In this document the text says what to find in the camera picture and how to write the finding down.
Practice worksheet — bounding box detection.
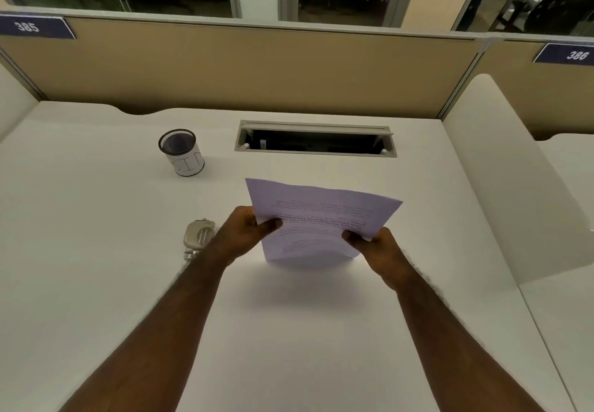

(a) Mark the person's left hand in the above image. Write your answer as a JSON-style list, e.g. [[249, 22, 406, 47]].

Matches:
[[203, 206, 283, 269]]

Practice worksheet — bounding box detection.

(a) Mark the person's right hand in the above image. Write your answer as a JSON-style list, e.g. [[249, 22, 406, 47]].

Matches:
[[342, 227, 417, 293]]

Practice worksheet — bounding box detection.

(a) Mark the printed white paper sheet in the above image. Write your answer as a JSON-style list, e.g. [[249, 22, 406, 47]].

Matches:
[[244, 178, 403, 264]]

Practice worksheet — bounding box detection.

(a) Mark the person's right forearm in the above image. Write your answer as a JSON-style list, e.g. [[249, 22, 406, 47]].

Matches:
[[395, 272, 545, 412]]

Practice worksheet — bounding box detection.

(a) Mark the person's left forearm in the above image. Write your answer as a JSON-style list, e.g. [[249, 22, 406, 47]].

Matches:
[[58, 253, 228, 412]]

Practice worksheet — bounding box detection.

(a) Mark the beige stapler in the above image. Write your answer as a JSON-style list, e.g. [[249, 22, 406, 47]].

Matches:
[[183, 218, 216, 261]]

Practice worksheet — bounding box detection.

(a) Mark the black mesh pen cup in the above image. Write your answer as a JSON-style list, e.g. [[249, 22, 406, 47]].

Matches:
[[158, 129, 206, 178]]

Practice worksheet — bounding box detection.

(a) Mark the white side divider panel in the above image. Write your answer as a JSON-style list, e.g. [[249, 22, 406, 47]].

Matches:
[[442, 73, 594, 285], [0, 50, 47, 143]]

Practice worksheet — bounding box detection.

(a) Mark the beige desk partition panel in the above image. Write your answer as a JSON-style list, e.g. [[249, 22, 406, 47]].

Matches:
[[0, 10, 488, 121], [480, 38, 594, 141]]

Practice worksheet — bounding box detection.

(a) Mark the blue number sign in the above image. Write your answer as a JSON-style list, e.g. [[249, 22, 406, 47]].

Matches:
[[532, 43, 594, 65], [0, 14, 76, 40]]

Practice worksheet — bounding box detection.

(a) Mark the grey desk cable tray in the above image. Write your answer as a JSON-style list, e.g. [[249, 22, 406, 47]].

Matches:
[[234, 120, 398, 158]]

